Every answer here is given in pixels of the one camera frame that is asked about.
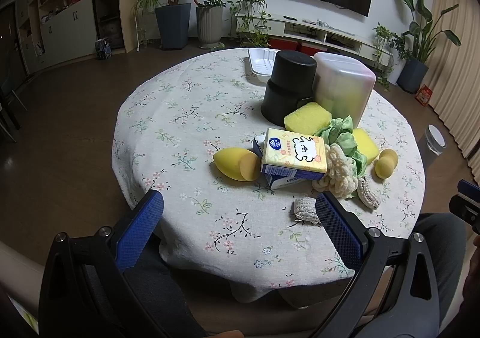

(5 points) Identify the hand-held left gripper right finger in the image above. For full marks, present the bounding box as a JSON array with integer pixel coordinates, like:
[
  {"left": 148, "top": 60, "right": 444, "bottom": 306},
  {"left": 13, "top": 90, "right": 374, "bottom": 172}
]
[{"left": 312, "top": 191, "right": 441, "bottom": 338}]

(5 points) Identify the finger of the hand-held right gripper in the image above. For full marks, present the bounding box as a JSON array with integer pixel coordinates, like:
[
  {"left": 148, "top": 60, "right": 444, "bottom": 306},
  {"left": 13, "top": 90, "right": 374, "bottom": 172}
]
[{"left": 449, "top": 179, "right": 480, "bottom": 235}]

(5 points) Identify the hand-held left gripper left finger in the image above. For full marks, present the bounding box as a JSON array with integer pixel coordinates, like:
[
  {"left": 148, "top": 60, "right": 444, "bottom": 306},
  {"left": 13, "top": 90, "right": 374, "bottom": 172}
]
[{"left": 38, "top": 190, "right": 166, "bottom": 338}]

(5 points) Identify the beige ribbed knitted pad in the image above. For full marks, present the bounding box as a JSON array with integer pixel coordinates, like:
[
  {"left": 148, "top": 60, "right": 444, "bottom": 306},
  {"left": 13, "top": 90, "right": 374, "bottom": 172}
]
[{"left": 289, "top": 198, "right": 323, "bottom": 227}]

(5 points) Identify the cream knitted corn-shaped scrubber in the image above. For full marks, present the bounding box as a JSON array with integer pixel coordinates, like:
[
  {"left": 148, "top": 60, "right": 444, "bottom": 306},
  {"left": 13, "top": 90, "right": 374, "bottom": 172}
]
[{"left": 356, "top": 176, "right": 380, "bottom": 209}]

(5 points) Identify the cream knitted scrunchie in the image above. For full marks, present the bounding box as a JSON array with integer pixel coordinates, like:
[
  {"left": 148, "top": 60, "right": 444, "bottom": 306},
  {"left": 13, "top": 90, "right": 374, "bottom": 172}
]
[{"left": 312, "top": 143, "right": 359, "bottom": 199}]

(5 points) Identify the blue tissue packet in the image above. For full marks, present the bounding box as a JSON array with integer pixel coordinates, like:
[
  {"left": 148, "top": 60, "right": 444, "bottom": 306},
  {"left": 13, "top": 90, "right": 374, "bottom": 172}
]
[{"left": 252, "top": 137, "right": 312, "bottom": 190}]

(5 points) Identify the small yellow makeup sponge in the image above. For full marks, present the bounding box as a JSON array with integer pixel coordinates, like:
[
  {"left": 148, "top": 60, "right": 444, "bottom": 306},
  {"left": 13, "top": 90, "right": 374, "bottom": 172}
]
[{"left": 374, "top": 149, "right": 399, "bottom": 179}]

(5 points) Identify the yellow tissue packet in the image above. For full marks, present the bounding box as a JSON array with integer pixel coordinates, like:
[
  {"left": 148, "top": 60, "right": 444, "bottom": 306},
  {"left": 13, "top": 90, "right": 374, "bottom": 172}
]
[{"left": 260, "top": 128, "right": 328, "bottom": 174}]

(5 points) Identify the green fabric scrunchie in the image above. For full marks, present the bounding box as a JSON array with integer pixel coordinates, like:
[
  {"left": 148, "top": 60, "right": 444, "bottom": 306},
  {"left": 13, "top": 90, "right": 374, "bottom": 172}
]
[{"left": 313, "top": 115, "right": 368, "bottom": 177}]

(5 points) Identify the large yellow egg makeup sponge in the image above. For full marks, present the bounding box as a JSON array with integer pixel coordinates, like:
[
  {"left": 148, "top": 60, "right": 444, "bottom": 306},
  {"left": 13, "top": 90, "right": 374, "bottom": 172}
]
[{"left": 213, "top": 148, "right": 261, "bottom": 181}]

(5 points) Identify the white plastic tray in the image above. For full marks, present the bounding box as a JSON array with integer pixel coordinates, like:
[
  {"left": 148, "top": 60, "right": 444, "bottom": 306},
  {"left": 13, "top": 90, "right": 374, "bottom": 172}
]
[{"left": 247, "top": 47, "right": 286, "bottom": 85}]

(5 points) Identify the person's grey trouser leg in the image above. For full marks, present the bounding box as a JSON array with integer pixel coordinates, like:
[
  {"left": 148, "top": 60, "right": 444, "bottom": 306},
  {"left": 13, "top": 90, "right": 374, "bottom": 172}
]
[{"left": 412, "top": 212, "right": 471, "bottom": 338}]

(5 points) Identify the white trash bin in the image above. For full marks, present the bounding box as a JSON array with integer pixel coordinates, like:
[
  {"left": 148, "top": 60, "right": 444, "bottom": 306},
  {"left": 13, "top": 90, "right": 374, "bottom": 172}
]
[{"left": 424, "top": 125, "right": 447, "bottom": 163}]

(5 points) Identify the yellow rectangular sponge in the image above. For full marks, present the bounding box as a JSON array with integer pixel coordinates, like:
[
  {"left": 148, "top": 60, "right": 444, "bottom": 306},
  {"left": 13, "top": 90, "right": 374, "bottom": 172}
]
[
  {"left": 352, "top": 128, "right": 381, "bottom": 166},
  {"left": 283, "top": 101, "right": 332, "bottom": 135}
]

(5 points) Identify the red paper bag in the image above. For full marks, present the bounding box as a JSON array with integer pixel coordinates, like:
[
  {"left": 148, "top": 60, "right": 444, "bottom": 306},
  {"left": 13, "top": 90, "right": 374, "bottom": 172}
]
[{"left": 415, "top": 85, "right": 433, "bottom": 108}]

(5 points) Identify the floral tablecloth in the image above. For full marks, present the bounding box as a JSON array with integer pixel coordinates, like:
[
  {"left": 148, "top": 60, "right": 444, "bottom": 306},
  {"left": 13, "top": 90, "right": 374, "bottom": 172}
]
[{"left": 111, "top": 47, "right": 426, "bottom": 305}]

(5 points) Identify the dark grey planter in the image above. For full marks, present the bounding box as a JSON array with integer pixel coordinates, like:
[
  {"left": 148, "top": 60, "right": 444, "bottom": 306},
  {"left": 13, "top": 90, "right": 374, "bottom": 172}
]
[{"left": 397, "top": 57, "right": 429, "bottom": 94}]

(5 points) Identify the translucent plastic container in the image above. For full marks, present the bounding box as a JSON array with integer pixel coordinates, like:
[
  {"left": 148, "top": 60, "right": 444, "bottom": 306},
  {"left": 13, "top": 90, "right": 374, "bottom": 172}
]
[{"left": 312, "top": 52, "right": 377, "bottom": 126}]

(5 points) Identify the black round container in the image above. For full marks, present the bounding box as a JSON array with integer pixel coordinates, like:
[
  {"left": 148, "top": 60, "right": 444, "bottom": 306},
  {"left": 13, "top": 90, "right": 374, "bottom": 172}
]
[{"left": 260, "top": 50, "right": 319, "bottom": 127}]

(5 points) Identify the small bushy vine plant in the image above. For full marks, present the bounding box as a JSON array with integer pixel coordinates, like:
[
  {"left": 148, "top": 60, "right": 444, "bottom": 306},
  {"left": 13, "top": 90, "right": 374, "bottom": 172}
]
[{"left": 372, "top": 23, "right": 407, "bottom": 91}]

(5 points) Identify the bird-of-paradise plant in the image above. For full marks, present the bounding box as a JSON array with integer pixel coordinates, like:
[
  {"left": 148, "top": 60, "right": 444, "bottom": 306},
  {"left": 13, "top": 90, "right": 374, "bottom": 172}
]
[{"left": 391, "top": 0, "right": 462, "bottom": 64}]

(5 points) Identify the dark chair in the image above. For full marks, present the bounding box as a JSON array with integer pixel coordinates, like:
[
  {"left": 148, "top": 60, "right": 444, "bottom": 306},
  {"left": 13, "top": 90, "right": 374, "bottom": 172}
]
[{"left": 0, "top": 75, "right": 29, "bottom": 143}]

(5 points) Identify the blue box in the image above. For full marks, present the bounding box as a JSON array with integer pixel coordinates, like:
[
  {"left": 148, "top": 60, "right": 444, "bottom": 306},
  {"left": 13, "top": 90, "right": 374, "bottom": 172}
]
[{"left": 94, "top": 38, "right": 113, "bottom": 60}]

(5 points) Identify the white television cabinet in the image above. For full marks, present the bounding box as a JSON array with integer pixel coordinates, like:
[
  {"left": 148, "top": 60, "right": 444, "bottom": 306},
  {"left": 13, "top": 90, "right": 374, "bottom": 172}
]
[{"left": 236, "top": 14, "right": 394, "bottom": 61}]

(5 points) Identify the dark blue square planter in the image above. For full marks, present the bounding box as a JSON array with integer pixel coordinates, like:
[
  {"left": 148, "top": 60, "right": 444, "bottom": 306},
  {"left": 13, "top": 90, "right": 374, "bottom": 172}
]
[{"left": 154, "top": 3, "right": 192, "bottom": 50}]

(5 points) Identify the white ribbed planter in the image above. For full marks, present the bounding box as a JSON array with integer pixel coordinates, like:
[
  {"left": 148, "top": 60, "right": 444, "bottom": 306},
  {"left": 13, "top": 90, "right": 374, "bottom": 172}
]
[{"left": 196, "top": 5, "right": 224, "bottom": 49}]

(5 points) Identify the spider plant on stand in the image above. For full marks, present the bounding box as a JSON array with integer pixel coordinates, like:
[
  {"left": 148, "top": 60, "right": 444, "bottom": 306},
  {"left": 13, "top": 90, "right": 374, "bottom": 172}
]
[{"left": 130, "top": 0, "right": 163, "bottom": 52}]

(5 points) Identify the trailing pothos plant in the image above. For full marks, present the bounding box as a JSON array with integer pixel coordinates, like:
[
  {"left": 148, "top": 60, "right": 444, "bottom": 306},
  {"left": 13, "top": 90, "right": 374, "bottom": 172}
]
[{"left": 227, "top": 0, "right": 272, "bottom": 49}]

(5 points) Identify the white wall cabinet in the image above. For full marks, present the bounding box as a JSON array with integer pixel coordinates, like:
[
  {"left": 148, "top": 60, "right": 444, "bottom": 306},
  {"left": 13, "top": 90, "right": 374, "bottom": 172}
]
[{"left": 15, "top": 0, "right": 99, "bottom": 76}]

